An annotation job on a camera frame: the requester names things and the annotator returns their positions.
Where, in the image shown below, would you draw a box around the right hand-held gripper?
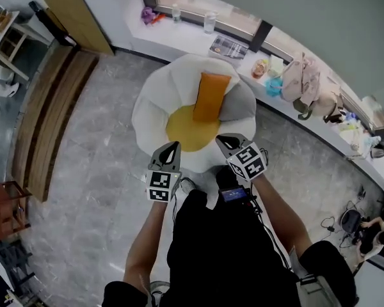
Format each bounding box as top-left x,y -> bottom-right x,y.
214,133 -> 268,182

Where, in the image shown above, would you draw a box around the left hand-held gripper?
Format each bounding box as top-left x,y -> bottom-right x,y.
146,141 -> 182,203

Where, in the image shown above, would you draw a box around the orange cushion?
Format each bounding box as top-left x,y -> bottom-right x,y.
191,72 -> 232,123

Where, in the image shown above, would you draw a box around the beige shoulder bag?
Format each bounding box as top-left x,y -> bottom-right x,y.
289,244 -> 337,307

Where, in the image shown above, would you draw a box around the person's left forearm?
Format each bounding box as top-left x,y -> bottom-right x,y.
122,200 -> 177,295

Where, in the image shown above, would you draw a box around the person's right forearm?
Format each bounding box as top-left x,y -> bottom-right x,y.
250,171 -> 316,259

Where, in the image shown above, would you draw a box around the person's white shoe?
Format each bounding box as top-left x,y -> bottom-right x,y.
179,177 -> 196,195

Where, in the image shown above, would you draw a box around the white egg-shaped beanbag chair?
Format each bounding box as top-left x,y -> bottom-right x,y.
131,54 -> 257,174

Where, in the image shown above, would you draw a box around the small green bag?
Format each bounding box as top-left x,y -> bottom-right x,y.
292,97 -> 313,121

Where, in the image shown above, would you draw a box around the red drink bottle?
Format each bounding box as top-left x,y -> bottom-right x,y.
250,58 -> 270,80

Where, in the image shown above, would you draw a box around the white tissue box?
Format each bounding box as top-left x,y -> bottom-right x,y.
267,54 -> 287,77

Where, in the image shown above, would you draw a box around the pink backpack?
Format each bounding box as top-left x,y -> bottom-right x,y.
280,52 -> 321,104

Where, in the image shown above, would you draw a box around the dark printed book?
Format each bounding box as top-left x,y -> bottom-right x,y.
207,35 -> 249,61

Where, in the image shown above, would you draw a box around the beige handbag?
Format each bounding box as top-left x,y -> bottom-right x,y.
311,91 -> 345,125

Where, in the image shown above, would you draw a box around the person's black-clothed body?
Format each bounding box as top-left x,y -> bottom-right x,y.
102,166 -> 360,307

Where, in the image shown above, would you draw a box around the long wooden bench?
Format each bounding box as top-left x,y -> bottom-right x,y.
10,46 -> 100,203

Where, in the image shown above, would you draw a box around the white window ledge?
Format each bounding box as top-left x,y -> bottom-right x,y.
127,0 -> 384,191

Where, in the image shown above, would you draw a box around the clear plastic bags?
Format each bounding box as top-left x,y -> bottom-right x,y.
339,120 -> 382,158

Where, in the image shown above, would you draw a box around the clear glass jar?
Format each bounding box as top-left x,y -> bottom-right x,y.
203,10 -> 218,35

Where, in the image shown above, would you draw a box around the black round case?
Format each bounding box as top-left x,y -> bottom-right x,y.
340,209 -> 363,235

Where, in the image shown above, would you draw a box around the purple toy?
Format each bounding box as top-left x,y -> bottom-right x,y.
140,6 -> 158,26

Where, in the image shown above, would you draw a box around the yellow wooden cabinet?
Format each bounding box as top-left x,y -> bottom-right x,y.
40,0 -> 116,57

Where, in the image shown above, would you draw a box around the red wooden stool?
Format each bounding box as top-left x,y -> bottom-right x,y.
0,180 -> 33,241

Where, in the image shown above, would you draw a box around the black metal rack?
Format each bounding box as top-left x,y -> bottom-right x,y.
0,239 -> 36,307

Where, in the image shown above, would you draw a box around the white wooden table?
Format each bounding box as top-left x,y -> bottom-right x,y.
0,9 -> 47,83

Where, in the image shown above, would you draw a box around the black chest-mounted recorder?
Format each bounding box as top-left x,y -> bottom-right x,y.
218,186 -> 252,205

